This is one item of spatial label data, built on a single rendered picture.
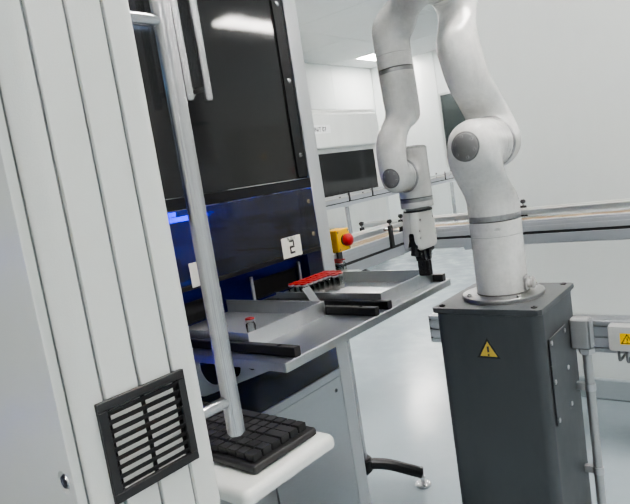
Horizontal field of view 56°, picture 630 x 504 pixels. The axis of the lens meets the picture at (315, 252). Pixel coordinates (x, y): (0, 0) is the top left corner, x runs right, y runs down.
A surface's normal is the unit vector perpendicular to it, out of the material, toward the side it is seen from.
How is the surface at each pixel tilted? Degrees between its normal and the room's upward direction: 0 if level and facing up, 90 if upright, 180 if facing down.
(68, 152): 90
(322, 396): 90
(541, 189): 90
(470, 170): 125
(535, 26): 90
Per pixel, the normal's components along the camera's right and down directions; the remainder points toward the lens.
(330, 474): 0.77, -0.04
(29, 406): -0.64, 0.19
